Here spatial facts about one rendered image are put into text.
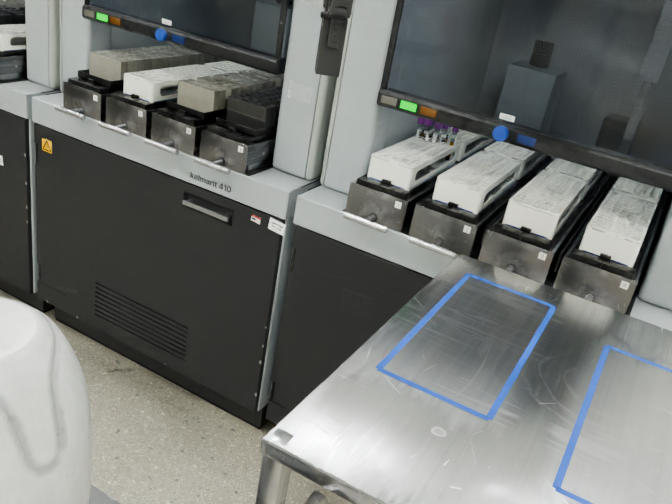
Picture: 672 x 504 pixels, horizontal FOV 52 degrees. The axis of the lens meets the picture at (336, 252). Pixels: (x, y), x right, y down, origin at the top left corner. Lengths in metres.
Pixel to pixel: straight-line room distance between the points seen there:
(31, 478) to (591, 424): 0.60
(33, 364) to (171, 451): 1.35
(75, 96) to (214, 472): 1.03
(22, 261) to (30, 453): 1.76
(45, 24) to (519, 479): 1.75
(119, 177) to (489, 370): 1.24
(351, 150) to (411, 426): 0.89
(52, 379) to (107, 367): 1.60
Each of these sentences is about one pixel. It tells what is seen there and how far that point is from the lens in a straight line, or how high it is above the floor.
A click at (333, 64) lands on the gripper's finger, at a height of 1.13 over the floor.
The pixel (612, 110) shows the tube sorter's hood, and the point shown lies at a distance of 1.35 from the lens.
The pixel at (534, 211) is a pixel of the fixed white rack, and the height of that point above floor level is 0.86.
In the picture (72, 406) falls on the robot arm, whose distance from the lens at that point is 0.59.
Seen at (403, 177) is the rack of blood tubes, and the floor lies 0.84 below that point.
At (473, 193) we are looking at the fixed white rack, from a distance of 1.39.
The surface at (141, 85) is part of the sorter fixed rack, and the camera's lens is 1.81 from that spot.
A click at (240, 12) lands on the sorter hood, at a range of 1.64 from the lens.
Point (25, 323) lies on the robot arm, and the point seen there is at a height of 0.97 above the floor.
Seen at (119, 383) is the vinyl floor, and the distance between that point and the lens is 2.11.
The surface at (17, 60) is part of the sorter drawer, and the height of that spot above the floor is 0.79.
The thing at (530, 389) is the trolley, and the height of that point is 0.82.
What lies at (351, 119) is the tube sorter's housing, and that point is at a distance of 1.53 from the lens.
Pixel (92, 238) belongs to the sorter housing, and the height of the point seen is 0.39.
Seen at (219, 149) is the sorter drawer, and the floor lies 0.77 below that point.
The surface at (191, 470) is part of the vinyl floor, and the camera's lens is 1.84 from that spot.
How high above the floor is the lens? 1.29
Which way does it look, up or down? 25 degrees down
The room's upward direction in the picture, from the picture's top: 11 degrees clockwise
